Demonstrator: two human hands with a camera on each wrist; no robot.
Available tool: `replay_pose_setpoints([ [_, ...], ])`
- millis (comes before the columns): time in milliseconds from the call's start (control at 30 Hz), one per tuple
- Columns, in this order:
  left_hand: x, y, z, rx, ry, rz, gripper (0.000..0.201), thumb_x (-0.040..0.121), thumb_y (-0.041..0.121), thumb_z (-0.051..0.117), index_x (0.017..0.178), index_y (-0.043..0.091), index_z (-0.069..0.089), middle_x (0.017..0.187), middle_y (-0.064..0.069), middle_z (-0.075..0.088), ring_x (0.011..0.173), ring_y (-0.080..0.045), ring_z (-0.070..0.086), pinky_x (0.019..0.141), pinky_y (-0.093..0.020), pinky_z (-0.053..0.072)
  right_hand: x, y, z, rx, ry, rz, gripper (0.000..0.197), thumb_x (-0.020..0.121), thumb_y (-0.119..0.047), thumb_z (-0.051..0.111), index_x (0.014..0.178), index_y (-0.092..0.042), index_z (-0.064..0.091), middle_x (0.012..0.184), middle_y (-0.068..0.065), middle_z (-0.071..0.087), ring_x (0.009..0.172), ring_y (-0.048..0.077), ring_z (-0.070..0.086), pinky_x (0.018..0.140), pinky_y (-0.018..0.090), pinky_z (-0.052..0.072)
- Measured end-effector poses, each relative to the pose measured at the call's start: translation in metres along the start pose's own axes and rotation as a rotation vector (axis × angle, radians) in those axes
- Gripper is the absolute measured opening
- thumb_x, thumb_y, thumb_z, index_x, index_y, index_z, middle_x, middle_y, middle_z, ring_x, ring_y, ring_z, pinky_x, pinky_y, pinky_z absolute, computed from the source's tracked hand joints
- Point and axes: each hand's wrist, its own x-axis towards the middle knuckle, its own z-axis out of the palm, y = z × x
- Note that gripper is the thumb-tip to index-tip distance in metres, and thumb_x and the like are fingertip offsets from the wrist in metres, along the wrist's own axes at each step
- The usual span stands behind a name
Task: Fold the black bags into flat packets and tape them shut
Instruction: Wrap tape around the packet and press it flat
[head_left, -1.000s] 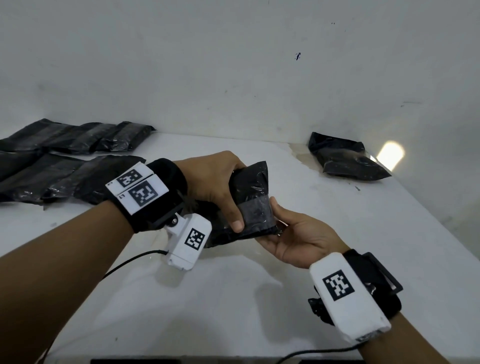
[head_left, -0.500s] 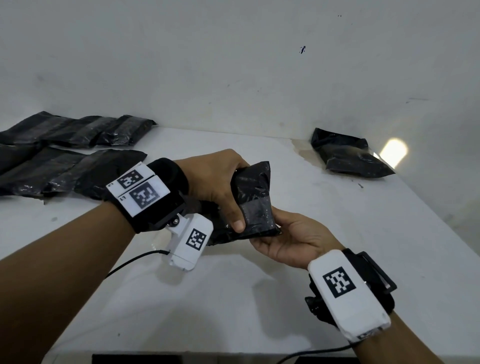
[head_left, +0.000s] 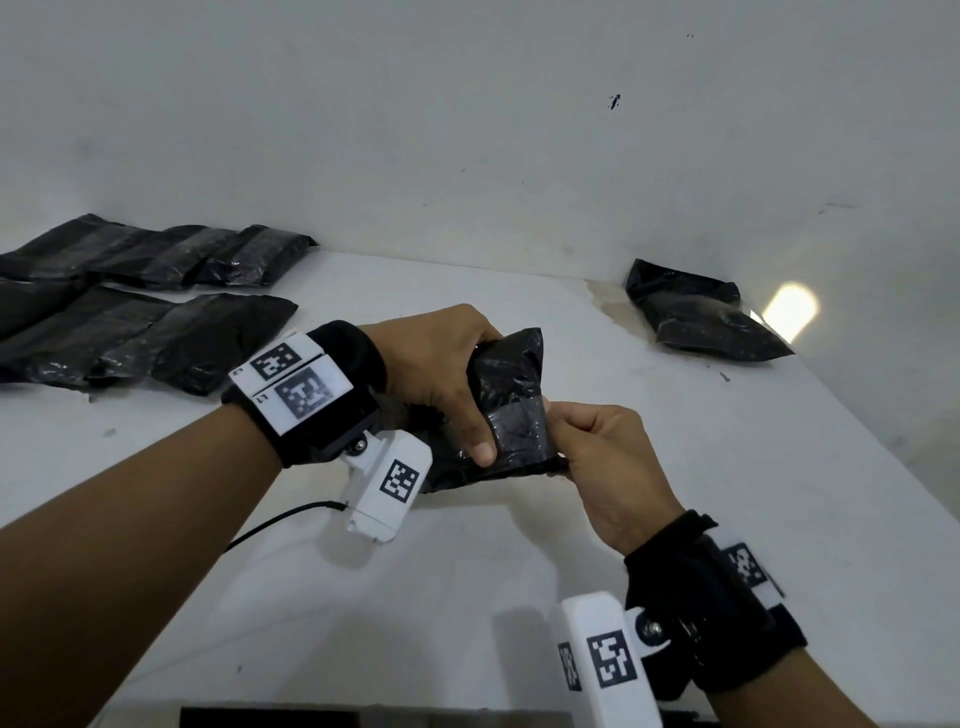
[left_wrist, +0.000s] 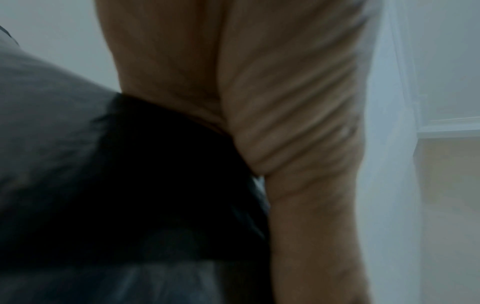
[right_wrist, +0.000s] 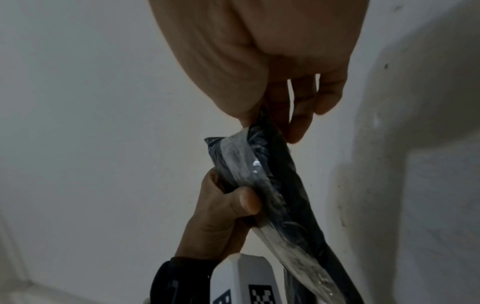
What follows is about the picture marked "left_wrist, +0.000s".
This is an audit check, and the person's left hand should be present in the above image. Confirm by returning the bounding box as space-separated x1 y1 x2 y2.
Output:
93 0 384 304

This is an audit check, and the black packet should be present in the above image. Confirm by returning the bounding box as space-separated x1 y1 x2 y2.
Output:
0 25 273 304

